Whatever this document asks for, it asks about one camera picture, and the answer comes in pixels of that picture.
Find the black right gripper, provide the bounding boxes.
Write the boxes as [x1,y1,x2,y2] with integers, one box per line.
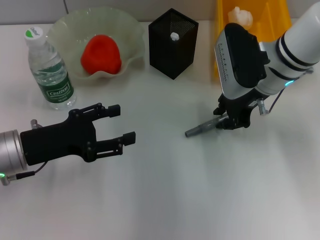
[213,87,268,131]

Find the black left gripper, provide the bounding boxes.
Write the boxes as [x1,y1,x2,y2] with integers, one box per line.
[19,102,137,166]

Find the grey glitter pen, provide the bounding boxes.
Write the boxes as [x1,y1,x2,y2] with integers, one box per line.
[184,115,227,138]

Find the clear water bottle green label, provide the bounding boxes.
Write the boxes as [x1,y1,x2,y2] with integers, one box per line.
[24,26,77,111]

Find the white paper ball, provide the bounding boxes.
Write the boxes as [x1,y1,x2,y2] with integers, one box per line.
[227,6,253,27]

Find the black mesh pen holder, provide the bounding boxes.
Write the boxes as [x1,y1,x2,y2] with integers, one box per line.
[148,7,200,81]

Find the translucent wavy glass fruit plate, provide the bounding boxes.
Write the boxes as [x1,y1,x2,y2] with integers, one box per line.
[46,6,146,81]

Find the yellow plastic bin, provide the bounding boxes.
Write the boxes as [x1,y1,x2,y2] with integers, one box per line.
[212,0,293,83]

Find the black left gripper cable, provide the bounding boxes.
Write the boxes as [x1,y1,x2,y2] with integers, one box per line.
[1,119,48,186]

